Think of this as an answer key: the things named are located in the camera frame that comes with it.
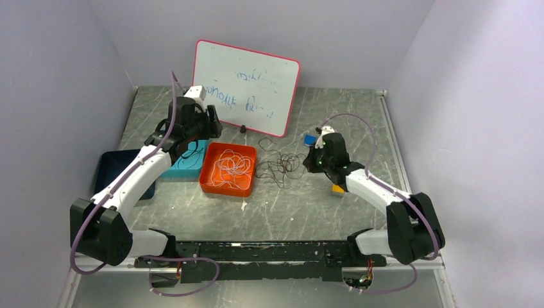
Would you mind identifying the brown cables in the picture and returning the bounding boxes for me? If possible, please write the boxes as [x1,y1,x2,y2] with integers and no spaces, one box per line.
[255,137,308,189]

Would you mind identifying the black thin cable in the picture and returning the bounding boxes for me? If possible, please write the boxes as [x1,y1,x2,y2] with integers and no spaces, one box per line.
[180,142,207,167]

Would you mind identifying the white cable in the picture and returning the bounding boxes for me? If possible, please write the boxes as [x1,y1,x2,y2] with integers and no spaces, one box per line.
[212,148,256,191]

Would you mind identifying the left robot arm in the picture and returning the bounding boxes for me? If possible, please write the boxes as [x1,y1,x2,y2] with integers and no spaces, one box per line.
[69,97,223,275]

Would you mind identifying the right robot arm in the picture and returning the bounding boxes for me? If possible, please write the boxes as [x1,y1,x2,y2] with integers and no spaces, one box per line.
[303,126,445,266]

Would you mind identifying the blue small block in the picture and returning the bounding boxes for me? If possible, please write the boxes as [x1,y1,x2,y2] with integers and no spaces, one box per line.
[303,134,317,146]

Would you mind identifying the orange small block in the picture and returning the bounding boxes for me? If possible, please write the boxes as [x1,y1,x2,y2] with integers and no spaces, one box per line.
[331,185,345,198]

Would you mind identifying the light blue tray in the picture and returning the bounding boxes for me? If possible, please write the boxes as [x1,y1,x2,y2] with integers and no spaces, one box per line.
[160,140,209,180]

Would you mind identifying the orange tray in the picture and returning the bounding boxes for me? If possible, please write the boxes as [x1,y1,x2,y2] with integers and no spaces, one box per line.
[199,142,257,198]

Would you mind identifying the pink framed whiteboard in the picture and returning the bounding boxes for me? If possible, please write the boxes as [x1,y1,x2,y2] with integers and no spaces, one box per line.
[192,40,302,137]

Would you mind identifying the dark blue tray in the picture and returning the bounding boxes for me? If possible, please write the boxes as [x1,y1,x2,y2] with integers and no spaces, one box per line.
[93,149,140,194]

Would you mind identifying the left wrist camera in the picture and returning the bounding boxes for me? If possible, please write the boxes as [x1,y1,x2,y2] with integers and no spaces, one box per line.
[183,85,207,103]

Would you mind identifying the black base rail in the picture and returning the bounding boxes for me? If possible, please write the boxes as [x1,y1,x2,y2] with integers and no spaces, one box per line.
[134,240,386,283]

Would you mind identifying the aluminium frame rail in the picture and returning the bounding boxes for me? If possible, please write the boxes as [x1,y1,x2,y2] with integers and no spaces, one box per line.
[376,89,445,271]

